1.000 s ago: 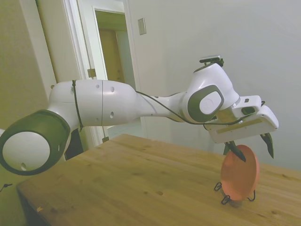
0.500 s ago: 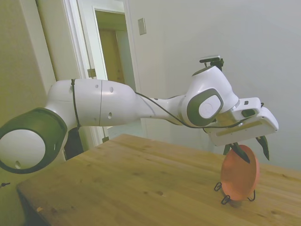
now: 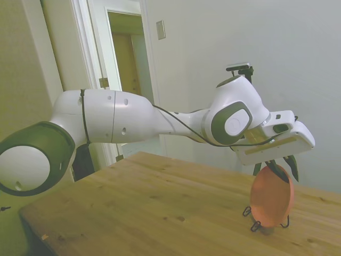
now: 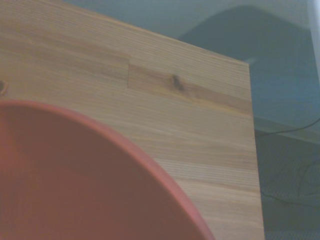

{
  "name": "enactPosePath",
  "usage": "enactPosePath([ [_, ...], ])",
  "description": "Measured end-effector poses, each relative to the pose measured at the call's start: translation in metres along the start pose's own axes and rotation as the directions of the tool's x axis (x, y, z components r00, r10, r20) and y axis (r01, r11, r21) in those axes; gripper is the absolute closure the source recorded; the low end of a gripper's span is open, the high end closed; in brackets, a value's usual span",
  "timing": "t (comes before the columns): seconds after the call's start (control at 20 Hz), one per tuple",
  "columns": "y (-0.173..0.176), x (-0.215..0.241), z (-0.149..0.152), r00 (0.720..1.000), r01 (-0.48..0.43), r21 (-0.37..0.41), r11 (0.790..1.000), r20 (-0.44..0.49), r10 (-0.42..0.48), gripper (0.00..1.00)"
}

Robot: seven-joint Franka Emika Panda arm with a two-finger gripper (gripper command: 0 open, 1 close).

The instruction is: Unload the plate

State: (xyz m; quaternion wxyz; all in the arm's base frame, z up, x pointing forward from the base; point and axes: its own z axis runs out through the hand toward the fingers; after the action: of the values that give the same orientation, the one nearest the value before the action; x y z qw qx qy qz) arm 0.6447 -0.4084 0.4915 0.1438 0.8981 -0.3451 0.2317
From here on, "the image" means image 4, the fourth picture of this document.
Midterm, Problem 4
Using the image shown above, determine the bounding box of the pink round plate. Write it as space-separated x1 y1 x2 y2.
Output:
0 99 216 240

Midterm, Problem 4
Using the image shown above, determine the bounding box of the thin black floor cable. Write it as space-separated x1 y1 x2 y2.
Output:
254 119 320 138
261 158 320 209

